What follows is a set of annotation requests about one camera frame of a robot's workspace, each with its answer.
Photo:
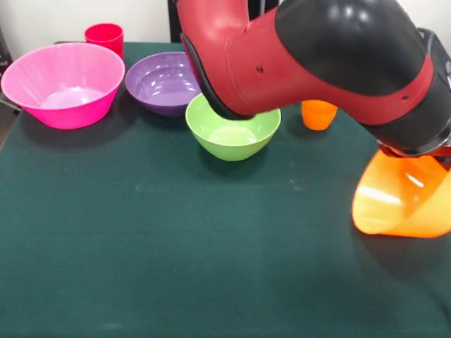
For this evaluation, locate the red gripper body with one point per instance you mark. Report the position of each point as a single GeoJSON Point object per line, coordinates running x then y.
{"type": "Point", "coordinates": [389, 152]}

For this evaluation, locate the large orange bowl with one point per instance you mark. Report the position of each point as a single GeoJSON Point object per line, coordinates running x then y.
{"type": "Point", "coordinates": [387, 204]}

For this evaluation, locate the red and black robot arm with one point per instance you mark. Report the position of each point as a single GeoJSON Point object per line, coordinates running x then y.
{"type": "Point", "coordinates": [317, 63]}

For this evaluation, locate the orange cup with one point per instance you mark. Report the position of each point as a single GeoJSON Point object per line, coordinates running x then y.
{"type": "Point", "coordinates": [317, 118]}

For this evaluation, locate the green bowl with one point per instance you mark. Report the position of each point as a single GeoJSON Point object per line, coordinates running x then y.
{"type": "Point", "coordinates": [232, 144]}

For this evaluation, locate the purple bowl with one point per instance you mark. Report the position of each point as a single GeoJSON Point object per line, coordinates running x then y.
{"type": "Point", "coordinates": [158, 84]}

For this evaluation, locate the dark green table cloth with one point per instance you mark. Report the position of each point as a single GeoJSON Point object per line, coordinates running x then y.
{"type": "Point", "coordinates": [105, 229]}

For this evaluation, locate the red cup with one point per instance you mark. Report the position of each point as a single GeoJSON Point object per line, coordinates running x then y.
{"type": "Point", "coordinates": [104, 35]}

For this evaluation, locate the large pink bowl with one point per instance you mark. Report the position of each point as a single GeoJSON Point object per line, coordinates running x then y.
{"type": "Point", "coordinates": [70, 112]}

